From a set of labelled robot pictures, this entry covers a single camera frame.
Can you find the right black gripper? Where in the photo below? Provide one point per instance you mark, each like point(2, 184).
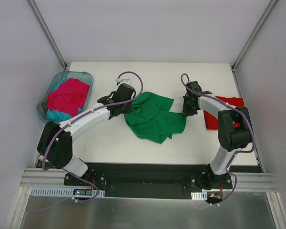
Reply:
point(188, 105)

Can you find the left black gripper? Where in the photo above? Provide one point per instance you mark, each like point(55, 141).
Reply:
point(123, 109)

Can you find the green t shirt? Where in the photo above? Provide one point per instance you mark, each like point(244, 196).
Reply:
point(152, 119)

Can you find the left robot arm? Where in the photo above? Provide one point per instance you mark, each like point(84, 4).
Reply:
point(56, 141)

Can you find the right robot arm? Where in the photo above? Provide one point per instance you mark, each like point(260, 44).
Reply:
point(234, 131)

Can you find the folded red t shirt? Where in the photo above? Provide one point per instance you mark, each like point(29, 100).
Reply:
point(211, 122)

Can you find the blue plastic bin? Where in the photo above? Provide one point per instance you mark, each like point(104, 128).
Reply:
point(62, 77)

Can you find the pink t shirt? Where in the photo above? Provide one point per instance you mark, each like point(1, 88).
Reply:
point(69, 97)

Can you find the grey t shirt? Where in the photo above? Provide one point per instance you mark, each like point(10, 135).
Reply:
point(42, 106)

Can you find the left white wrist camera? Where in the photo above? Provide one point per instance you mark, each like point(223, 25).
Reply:
point(120, 81)

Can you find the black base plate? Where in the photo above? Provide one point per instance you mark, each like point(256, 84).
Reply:
point(154, 180)

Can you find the right white cable duct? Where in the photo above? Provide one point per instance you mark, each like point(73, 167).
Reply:
point(199, 196)

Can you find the white cable duct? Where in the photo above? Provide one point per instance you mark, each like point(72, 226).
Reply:
point(66, 192)
point(199, 196)

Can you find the left white cable duct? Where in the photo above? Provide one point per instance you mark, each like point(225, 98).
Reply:
point(66, 192)

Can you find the aluminium frame rail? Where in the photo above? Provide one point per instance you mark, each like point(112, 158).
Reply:
point(254, 182)

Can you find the left corner aluminium post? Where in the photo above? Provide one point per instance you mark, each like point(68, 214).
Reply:
point(47, 33)

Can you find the corner aluminium post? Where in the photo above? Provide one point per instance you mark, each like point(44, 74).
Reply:
point(257, 28)
point(47, 33)

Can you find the right corner aluminium post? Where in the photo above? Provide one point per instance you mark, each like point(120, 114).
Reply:
point(257, 28)

